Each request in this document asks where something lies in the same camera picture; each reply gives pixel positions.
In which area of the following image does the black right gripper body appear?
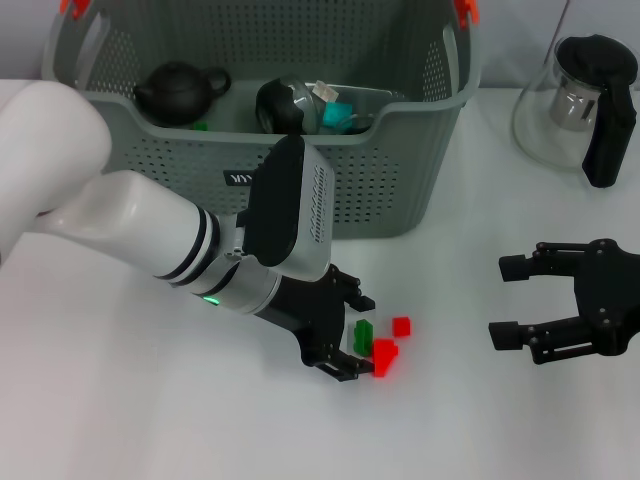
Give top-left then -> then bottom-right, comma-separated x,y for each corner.
571,237 -> 640,358

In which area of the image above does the teal toy brick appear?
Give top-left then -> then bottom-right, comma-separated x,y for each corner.
322,99 -> 354,134

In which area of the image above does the long orange-red toy brick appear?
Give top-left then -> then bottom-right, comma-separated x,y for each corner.
372,338 -> 400,379

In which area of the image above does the white toy brick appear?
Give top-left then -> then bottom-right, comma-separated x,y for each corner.
313,80 -> 342,106

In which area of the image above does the black clay teapot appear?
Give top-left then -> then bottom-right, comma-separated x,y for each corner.
132,60 -> 233,127

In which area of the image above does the glass pitcher black handle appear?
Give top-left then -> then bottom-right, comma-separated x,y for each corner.
510,33 -> 639,189

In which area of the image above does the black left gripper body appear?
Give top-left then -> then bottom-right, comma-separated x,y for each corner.
253,264 -> 362,369

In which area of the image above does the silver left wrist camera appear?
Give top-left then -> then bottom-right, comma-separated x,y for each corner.
234,134 -> 336,284

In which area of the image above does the orange bin handle clip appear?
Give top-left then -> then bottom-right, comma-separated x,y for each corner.
453,0 -> 481,29
59,0 -> 91,21

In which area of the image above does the grey perforated storage bin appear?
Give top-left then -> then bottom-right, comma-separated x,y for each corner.
42,0 -> 482,240

